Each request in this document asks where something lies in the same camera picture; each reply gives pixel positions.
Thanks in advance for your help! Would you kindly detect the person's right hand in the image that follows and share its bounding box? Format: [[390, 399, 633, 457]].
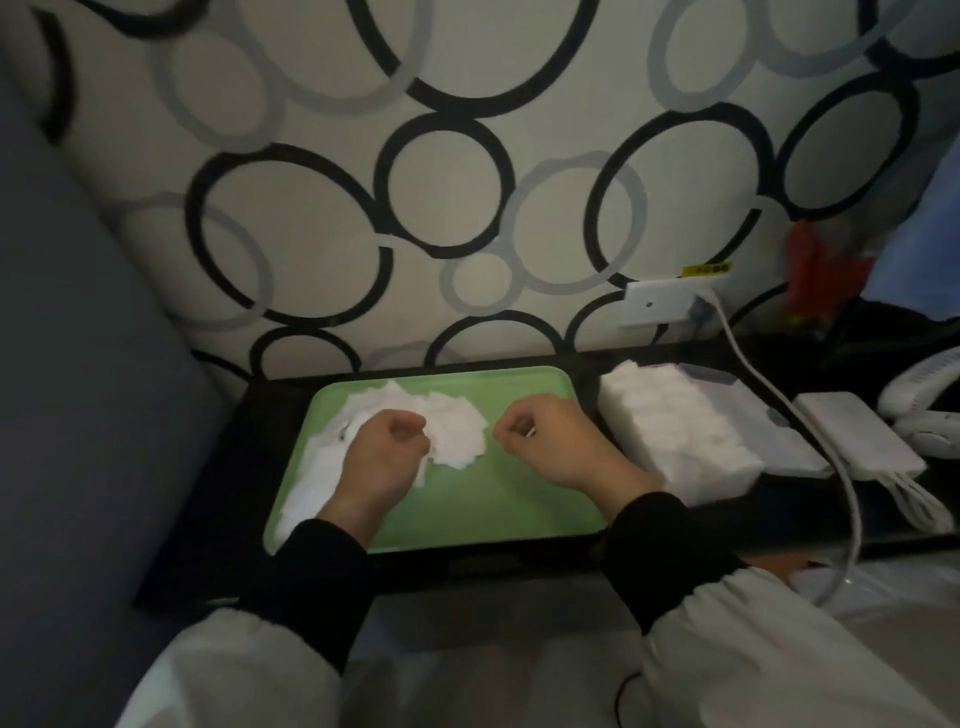
[[492, 393, 667, 523]]

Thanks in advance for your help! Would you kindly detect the person's left hand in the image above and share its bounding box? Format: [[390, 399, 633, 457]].
[[318, 408, 433, 550]]

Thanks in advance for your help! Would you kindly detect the green plastic tray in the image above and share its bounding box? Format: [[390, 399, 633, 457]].
[[262, 365, 610, 558]]

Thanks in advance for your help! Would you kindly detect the pile of white cotton pads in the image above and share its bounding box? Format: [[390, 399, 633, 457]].
[[271, 378, 490, 543]]

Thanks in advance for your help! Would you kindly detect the clear plastic box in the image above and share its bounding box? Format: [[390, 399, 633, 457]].
[[597, 361, 766, 508]]

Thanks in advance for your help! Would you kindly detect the person's right forearm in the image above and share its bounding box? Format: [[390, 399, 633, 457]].
[[602, 491, 960, 728]]

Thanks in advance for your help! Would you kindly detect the person's left forearm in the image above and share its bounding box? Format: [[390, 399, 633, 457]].
[[116, 518, 376, 728]]

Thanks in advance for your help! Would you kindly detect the white power bank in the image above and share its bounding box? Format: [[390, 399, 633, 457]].
[[792, 391, 928, 483]]

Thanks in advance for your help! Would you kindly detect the red decoration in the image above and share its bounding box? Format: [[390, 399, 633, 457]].
[[783, 219, 875, 324]]

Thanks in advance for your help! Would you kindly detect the grey upholstered sofa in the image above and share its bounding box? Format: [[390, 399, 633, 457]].
[[0, 74, 230, 728]]

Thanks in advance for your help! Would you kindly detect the white neck fan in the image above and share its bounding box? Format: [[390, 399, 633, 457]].
[[875, 346, 960, 460]]

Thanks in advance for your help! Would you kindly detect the blue curtain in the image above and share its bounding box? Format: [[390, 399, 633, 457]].
[[862, 134, 960, 320]]

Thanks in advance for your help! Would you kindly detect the white wall socket plate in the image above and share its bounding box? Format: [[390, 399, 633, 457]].
[[618, 278, 721, 330]]

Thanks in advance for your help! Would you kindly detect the black hair tie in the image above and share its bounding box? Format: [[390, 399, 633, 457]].
[[613, 671, 646, 728]]

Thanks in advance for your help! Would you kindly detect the white charger cable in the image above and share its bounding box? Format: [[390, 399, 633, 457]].
[[693, 292, 864, 607]]

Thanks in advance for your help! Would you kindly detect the white looped cable bundle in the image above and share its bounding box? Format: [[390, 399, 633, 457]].
[[873, 472, 955, 535]]

